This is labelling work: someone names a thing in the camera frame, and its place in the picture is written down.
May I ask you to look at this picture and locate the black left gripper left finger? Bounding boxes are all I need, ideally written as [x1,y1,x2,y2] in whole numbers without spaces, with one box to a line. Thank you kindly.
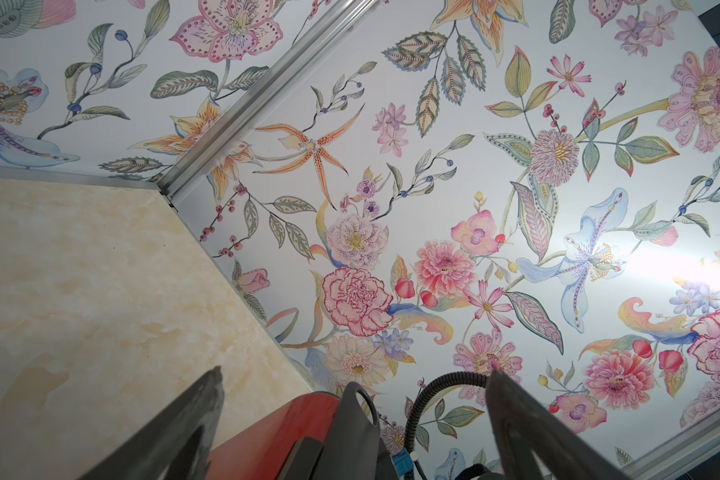
[82,366,225,479]

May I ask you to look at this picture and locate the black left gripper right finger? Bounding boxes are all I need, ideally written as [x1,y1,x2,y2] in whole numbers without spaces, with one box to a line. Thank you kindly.
[485,371,627,480]

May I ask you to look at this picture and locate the red capsule coffee machine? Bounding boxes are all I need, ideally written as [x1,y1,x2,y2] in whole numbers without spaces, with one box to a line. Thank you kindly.
[206,382,399,479]

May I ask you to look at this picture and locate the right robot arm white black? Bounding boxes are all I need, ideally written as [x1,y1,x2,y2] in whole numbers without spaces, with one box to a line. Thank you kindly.
[393,371,489,479]

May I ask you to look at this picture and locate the left aluminium corner post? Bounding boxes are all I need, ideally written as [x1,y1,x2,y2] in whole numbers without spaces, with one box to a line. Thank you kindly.
[622,409,720,479]

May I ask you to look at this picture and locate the aluminium corner post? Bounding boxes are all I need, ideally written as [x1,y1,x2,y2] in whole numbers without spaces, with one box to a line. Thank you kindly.
[622,409,720,479]
[157,0,376,200]

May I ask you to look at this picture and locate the right aluminium corner post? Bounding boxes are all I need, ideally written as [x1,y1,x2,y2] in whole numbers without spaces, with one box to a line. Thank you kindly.
[157,0,376,200]

